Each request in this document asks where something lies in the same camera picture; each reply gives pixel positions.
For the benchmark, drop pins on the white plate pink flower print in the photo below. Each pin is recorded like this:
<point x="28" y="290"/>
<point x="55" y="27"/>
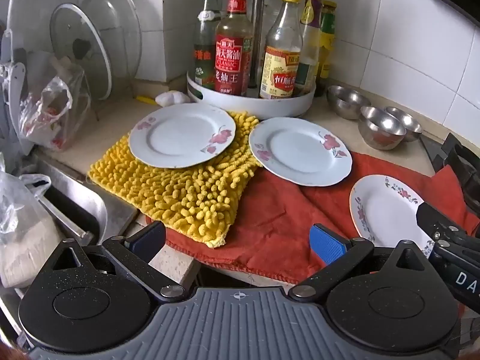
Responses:
<point x="180" y="137"/>
<point x="298" y="152"/>

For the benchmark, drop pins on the yellow cap bottle orange label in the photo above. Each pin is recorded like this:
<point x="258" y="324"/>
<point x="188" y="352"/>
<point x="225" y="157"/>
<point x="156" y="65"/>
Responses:
<point x="279" y="67"/>

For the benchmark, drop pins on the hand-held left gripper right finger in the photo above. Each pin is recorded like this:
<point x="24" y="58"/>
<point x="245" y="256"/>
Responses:
<point x="327" y="245"/>

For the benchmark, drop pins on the white plate small flower rim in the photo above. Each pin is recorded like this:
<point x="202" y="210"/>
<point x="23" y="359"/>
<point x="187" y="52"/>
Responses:
<point x="386" y="210"/>

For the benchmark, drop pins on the glass pot lid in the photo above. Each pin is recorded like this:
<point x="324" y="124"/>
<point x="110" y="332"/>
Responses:
<point x="120" y="26"/>
<point x="80" y="41"/>

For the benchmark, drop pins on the white rotating condiment rack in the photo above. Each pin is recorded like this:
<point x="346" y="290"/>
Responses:
<point x="262" y="107"/>

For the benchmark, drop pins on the small yellow stick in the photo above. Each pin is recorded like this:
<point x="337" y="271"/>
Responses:
<point x="146" y="99"/>

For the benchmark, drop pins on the oil bottle green yellow label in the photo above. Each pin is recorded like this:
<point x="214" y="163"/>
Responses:
<point x="327" y="33"/>

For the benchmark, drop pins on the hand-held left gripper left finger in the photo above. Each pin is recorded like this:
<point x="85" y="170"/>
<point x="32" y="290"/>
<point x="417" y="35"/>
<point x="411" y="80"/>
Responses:
<point x="148" y="243"/>

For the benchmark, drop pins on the black burner grate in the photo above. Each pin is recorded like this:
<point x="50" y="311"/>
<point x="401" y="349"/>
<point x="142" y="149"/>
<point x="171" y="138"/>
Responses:
<point x="463" y="168"/>

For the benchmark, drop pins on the yellow chenille mat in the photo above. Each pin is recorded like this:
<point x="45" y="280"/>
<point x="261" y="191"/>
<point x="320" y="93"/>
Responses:
<point x="180" y="202"/>

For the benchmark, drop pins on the red cloth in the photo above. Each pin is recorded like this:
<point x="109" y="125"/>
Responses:
<point x="277" y="225"/>

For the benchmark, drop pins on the stainless steel sink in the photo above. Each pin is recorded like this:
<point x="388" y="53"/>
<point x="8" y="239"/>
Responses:
<point x="86" y="206"/>

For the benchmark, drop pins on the clear plastic bag red contents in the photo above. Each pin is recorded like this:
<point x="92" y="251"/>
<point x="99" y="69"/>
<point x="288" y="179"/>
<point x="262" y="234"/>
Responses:
<point x="52" y="108"/>

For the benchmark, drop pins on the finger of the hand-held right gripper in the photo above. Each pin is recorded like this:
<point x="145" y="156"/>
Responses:
<point x="431" y="219"/>
<point x="455" y="246"/>

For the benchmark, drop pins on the stainless steel bowl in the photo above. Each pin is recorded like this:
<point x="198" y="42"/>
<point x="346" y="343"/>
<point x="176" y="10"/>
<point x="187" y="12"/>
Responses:
<point x="410" y="122"/>
<point x="347" y="101"/>
<point x="380" y="129"/>

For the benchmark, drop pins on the white plastic bag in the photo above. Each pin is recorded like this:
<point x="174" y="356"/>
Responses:
<point x="22" y="232"/>

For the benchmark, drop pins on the bottle yellow purple label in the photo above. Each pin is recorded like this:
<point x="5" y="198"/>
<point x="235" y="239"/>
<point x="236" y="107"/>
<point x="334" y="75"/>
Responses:
<point x="310" y="45"/>

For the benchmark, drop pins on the green glass bottle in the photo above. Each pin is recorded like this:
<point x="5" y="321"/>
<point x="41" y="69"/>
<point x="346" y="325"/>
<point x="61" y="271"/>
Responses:
<point x="204" y="45"/>

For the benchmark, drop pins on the black gas stove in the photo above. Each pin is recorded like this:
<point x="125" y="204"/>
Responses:
<point x="431" y="153"/>

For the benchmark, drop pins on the garlic bulb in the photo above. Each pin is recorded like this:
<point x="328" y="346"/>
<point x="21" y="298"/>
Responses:
<point x="172" y="98"/>

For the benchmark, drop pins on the dark sauce bottle red label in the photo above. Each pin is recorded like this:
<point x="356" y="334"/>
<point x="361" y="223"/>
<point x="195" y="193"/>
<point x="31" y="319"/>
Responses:
<point x="230" y="60"/>

